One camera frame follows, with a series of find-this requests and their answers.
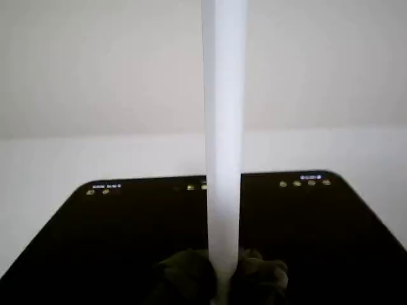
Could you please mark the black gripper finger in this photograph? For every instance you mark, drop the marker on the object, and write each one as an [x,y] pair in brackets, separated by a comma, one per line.
[187,279]
[260,279]

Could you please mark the white stylus pencil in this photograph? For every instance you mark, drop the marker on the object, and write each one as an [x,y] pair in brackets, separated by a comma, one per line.
[224,127]

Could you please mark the black screen silver tablet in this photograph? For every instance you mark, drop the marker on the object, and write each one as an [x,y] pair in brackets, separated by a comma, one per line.
[95,238]

